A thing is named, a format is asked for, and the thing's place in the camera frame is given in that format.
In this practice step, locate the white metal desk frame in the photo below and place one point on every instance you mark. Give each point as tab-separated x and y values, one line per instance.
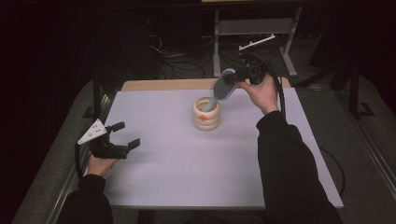
255	26

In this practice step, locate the light blue hairbrush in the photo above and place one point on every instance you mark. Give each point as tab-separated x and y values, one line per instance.
222	88

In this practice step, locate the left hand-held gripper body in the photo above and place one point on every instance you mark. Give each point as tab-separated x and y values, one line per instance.
106	151

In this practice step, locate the black metal stand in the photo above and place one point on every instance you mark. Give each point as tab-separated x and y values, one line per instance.
96	93
354	93

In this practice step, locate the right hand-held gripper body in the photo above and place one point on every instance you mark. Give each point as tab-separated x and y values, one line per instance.
257	72

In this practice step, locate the white table mat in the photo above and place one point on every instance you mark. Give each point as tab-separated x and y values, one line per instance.
186	168

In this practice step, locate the person's right hand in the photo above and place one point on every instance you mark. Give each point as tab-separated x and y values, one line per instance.
263	95

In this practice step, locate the person's left hand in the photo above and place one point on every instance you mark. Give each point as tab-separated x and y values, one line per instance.
99	166

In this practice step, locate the metal frame rail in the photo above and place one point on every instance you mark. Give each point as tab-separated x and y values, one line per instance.
62	196
381	174

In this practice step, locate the cream ribbed holder cup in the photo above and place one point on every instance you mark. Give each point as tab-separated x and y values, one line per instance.
207	123

